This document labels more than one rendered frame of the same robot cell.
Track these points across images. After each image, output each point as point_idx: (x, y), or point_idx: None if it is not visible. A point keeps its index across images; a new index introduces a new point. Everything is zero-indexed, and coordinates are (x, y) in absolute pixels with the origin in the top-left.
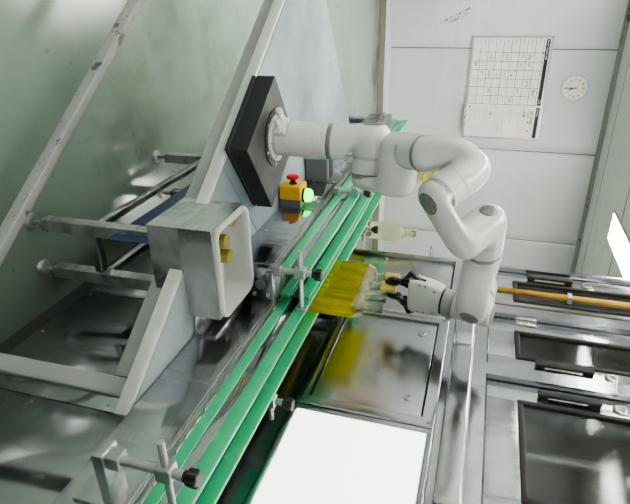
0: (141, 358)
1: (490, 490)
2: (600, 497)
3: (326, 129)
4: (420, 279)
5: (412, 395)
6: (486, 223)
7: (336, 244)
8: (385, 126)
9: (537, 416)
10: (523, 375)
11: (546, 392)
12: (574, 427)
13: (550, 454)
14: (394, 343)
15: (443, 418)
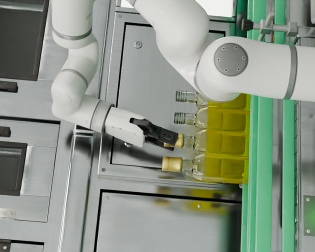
0: None
1: None
2: None
3: (297, 48)
4: (136, 120)
5: (134, 48)
6: None
7: (256, 187)
8: (211, 52)
9: (22, 64)
10: (26, 105)
11: (9, 85)
12: None
13: (21, 25)
14: (157, 121)
15: (106, 29)
